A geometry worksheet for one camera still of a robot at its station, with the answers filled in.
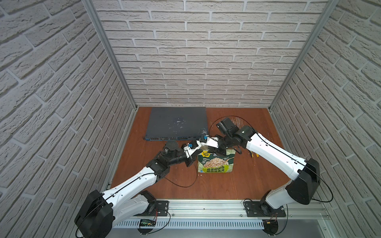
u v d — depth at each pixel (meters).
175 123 1.04
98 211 0.39
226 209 0.76
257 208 0.72
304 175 0.42
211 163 0.77
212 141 0.63
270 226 0.70
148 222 0.71
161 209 0.73
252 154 0.53
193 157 0.66
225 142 0.63
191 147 0.62
